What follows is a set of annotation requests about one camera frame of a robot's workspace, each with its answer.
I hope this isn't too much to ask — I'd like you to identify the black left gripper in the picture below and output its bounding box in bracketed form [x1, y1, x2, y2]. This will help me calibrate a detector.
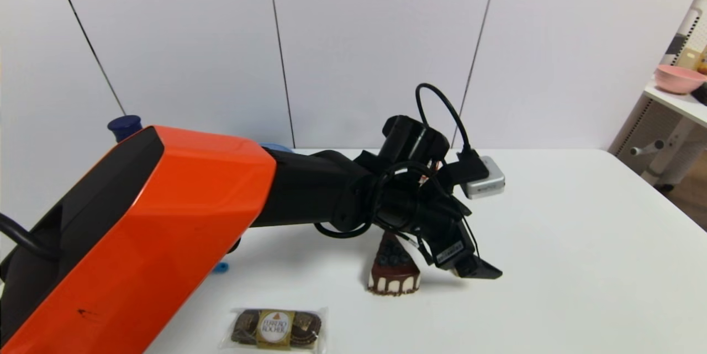
[414, 195, 503, 280]

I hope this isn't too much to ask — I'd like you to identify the chocolate blueberry cake slice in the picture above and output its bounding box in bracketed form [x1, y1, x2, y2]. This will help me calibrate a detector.
[368, 231, 421, 295]

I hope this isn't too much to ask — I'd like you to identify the Ferrero Rocher chocolate pack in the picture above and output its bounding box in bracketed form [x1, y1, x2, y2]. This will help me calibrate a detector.
[221, 305, 328, 352]

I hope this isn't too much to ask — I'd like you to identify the white side table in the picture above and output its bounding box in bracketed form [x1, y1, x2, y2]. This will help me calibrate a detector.
[608, 81, 707, 189]

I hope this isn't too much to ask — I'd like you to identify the pink bowl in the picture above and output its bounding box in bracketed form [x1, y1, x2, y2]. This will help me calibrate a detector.
[655, 65, 707, 95]

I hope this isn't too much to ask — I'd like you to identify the beige box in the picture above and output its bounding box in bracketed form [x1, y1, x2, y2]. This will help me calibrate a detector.
[676, 49, 702, 71]

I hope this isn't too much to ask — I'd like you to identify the white pegboard panel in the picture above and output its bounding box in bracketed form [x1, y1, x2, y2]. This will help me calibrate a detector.
[660, 3, 707, 70]

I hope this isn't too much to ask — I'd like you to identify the blue cap spray can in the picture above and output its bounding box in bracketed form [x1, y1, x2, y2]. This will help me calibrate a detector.
[107, 115, 143, 144]

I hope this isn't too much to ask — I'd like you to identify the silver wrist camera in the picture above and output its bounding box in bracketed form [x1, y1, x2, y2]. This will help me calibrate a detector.
[461, 156, 506, 200]

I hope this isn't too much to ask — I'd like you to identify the black camera cable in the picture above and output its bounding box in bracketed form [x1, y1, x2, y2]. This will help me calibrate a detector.
[415, 83, 482, 178]

